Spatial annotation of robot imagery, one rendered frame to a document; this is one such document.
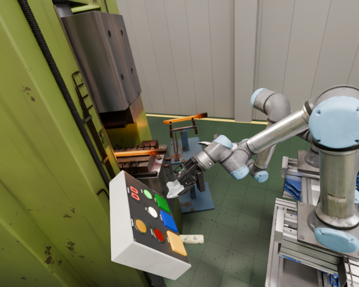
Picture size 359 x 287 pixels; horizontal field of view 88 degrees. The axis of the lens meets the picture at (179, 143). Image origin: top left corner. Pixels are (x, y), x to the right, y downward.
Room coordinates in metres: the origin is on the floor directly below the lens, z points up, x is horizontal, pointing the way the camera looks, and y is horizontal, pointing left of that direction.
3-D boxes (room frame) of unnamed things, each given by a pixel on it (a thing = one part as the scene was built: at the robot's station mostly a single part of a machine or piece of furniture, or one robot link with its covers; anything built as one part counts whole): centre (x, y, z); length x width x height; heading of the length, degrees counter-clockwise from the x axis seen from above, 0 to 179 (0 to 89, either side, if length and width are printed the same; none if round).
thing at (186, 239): (0.67, 0.18, 0.62); 0.44 x 0.05 x 0.05; 79
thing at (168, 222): (0.49, 0.10, 1.01); 0.07 x 0.05 x 0.07; 14
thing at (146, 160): (1.07, 0.41, 0.96); 0.42 x 0.20 x 0.09; 79
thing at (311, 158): (0.89, -0.85, 0.87); 0.15 x 0.15 x 0.10
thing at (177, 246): (0.40, 0.08, 1.01); 0.07 x 0.05 x 0.07; 14
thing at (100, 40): (1.11, 0.40, 1.56); 0.42 x 0.39 x 0.40; 79
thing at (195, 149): (1.52, -0.05, 0.67); 0.40 x 0.30 x 0.02; 178
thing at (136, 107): (1.07, 0.41, 1.32); 0.42 x 0.20 x 0.10; 79
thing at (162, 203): (0.59, 0.12, 1.01); 0.07 x 0.05 x 0.07; 14
